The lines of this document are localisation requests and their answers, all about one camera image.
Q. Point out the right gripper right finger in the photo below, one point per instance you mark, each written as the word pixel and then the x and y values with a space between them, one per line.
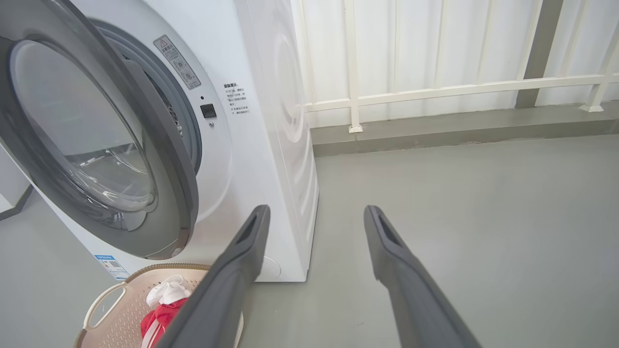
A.
pixel 411 290

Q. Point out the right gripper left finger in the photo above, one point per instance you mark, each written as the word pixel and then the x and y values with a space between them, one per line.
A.
pixel 227 290

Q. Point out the red garment with white stripes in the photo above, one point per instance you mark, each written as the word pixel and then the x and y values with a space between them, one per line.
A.
pixel 162 316

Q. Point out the black round glass washer door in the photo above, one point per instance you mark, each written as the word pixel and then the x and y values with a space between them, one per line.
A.
pixel 164 159

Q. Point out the cream laundry basket brown rim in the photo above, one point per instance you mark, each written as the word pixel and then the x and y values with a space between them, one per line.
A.
pixel 111 324

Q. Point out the white front-load washing machine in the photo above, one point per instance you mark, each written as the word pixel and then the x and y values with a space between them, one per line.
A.
pixel 261 145

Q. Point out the grey rubber door gasket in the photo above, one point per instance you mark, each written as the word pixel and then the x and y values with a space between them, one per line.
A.
pixel 191 130

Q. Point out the steel washer drum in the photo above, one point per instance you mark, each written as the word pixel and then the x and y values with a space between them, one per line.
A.
pixel 175 118

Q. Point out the blue energy label sticker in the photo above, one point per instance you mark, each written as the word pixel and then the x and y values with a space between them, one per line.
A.
pixel 112 267

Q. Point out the white metal railing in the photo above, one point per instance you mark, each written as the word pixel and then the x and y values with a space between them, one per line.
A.
pixel 435 90

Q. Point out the grey warning sticker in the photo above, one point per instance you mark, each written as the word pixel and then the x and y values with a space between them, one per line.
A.
pixel 177 62

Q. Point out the grey vertical post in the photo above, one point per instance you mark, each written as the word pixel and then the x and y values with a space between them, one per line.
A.
pixel 539 48

